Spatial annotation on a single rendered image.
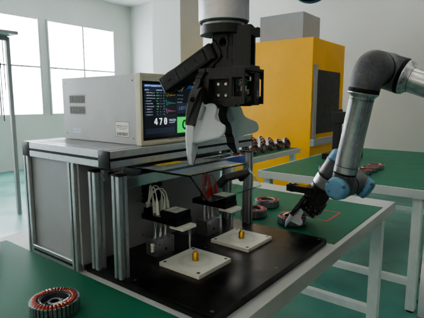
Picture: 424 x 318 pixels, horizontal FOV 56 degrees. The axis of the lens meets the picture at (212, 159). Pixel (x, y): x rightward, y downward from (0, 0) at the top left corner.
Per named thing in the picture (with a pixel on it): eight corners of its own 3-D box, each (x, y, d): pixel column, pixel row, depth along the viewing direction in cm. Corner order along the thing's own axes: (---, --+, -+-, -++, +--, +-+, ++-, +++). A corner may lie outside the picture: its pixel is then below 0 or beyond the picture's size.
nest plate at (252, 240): (271, 239, 136) (272, 236, 136) (248, 252, 125) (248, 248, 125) (235, 231, 146) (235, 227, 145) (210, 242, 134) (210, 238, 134)
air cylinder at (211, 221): (219, 231, 145) (219, 216, 144) (207, 236, 139) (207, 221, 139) (209, 228, 148) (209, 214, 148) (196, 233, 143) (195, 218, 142)
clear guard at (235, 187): (261, 186, 111) (262, 164, 111) (208, 203, 93) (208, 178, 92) (176, 173, 131) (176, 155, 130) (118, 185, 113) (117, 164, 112)
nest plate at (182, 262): (231, 262, 118) (231, 258, 117) (199, 279, 106) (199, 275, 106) (192, 250, 127) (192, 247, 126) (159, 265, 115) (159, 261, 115)
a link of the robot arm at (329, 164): (349, 160, 139) (329, 147, 144) (332, 185, 144) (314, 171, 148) (357, 159, 145) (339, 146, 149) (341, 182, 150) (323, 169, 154)
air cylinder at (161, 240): (174, 250, 126) (174, 234, 126) (157, 258, 121) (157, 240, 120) (163, 247, 129) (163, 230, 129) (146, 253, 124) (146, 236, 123)
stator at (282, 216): (310, 223, 162) (310, 214, 161) (298, 229, 153) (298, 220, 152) (286, 217, 168) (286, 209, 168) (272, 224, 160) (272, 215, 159)
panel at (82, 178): (219, 214, 167) (219, 143, 162) (83, 265, 115) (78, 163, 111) (217, 214, 167) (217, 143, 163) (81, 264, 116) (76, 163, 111)
